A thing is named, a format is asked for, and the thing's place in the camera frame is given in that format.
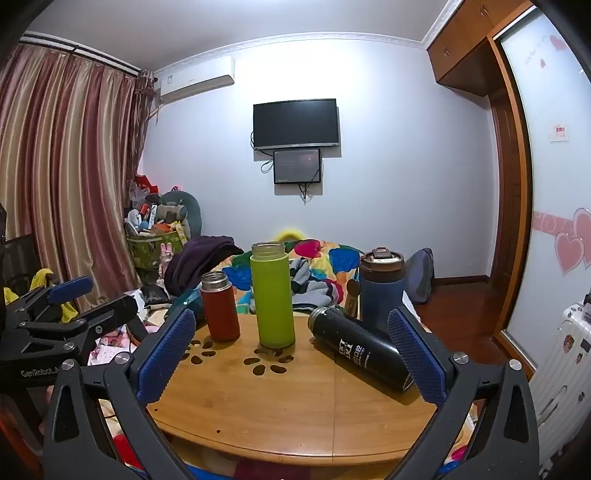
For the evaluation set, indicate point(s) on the wooden overhead cabinet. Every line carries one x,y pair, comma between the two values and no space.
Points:
466,46

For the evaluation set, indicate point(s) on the colourful printed blanket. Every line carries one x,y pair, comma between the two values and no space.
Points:
332,258

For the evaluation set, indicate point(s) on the grey backpack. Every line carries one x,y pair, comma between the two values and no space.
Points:
421,277

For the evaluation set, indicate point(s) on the small black monitor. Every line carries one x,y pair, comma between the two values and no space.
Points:
297,166

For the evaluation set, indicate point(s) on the yellow round object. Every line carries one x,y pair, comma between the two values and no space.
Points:
290,234

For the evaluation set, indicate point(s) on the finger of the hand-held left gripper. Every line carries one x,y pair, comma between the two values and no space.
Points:
69,288
108,316

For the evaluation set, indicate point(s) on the black thermos cup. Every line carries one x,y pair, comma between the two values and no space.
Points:
355,346

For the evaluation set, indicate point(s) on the white air conditioner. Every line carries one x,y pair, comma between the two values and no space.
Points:
196,78

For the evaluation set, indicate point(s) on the red thermos cup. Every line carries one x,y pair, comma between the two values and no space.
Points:
221,309

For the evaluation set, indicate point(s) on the brown wooden door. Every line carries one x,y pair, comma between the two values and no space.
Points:
503,198

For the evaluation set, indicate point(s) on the grey striped cloth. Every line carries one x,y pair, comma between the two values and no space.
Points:
309,286

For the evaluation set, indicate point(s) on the blue cup with brown lid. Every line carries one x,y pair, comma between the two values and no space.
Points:
381,295

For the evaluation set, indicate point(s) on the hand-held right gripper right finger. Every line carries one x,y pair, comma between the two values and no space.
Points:
418,355

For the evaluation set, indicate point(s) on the red bag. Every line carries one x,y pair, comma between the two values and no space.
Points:
142,181

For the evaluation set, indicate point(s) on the frosted glass sliding door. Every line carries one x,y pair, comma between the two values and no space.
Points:
549,161

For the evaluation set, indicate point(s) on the yellow cloth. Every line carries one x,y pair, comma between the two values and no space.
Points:
41,277

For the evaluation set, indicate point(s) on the pink bunny toy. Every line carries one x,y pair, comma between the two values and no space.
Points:
166,258

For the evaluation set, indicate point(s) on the white suitcase with stickers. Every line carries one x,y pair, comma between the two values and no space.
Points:
561,369

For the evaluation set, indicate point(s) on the teal container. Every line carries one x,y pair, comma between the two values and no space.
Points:
187,302

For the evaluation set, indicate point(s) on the black mesh chair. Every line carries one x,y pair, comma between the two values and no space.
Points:
18,263

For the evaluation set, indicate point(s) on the green thermos cup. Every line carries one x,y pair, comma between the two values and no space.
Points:
273,300

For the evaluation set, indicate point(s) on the striped pink curtain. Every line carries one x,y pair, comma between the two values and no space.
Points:
69,175

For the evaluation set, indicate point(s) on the green storage basket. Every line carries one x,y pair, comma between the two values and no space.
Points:
147,251

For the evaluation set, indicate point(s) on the dark curtain rail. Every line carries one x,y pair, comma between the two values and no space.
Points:
78,50

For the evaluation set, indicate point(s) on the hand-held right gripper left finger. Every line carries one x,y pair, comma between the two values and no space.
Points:
166,355

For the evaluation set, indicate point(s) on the grey green plush pillow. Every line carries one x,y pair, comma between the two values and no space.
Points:
191,212

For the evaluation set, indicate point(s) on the black wall television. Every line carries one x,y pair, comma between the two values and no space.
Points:
295,123

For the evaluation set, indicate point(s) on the dark purple blanket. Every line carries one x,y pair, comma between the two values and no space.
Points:
198,261

